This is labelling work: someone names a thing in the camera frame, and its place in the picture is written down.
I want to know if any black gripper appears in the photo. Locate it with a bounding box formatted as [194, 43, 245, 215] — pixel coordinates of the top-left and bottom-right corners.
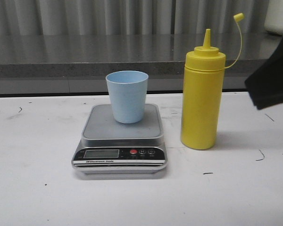
[245, 37, 283, 110]

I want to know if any yellow squeeze bottle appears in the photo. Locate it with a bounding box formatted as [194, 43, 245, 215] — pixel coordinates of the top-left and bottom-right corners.
[181, 28, 228, 150]

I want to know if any light blue plastic cup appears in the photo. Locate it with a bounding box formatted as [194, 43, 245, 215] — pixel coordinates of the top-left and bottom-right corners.
[106, 71, 149, 124]

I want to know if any silver digital kitchen scale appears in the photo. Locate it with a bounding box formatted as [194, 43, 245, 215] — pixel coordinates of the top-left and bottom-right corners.
[72, 104, 167, 174]

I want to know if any white appliance in background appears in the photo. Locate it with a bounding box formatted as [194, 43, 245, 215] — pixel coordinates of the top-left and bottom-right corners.
[264, 0, 283, 35]

